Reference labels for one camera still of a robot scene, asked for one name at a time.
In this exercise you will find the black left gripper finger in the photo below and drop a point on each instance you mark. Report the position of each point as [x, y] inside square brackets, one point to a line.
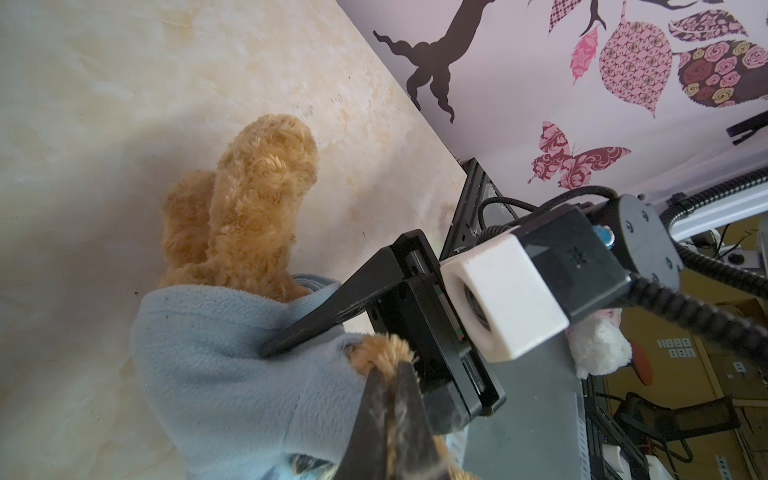
[366, 456]

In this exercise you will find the tan plush teddy bear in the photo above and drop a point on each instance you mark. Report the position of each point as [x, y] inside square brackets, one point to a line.
[233, 227]

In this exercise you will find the light blue fleece hoodie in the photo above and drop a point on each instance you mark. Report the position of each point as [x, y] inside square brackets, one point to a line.
[230, 413]

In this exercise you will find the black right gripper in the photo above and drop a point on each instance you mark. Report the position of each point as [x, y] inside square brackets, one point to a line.
[401, 289]

